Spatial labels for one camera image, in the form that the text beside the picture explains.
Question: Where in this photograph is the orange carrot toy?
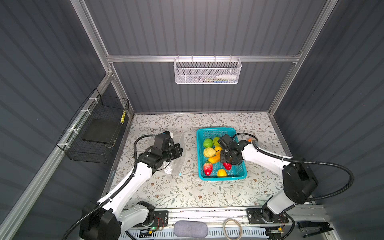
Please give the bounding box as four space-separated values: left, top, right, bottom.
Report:
208 154 221 164

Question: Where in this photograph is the clear zip top bag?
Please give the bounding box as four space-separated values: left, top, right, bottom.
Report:
163 132 186 176

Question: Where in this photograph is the teal plastic basket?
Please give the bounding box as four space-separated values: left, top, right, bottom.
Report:
196 128 247 182

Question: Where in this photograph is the yellow lemon toy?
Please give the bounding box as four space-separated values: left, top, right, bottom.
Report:
217 169 228 178

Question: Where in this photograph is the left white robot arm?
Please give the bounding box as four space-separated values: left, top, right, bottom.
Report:
75 131 183 240

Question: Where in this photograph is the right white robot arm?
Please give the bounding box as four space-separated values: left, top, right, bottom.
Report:
218 134 318 224

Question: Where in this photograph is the green pear toy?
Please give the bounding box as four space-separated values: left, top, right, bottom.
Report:
213 137 220 147

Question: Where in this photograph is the clear box of markers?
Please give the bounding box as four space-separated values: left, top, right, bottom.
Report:
247 137 259 144

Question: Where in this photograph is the green lime toy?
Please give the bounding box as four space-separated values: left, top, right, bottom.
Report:
203 138 214 148

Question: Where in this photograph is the black pad in basket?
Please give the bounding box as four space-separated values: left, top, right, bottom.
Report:
82 119 121 144

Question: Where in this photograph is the grey fabric pouch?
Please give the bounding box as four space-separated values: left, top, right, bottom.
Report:
174 221 209 238

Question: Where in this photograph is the left black corrugated cable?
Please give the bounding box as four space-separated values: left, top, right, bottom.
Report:
61 134 160 240

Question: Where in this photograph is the black wire basket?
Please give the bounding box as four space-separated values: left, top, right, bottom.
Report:
57 90 130 164

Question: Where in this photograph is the white wire mesh basket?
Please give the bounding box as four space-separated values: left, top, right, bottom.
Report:
173 57 242 85

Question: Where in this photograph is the beige cable ring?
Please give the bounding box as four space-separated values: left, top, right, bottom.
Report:
221 218 243 240

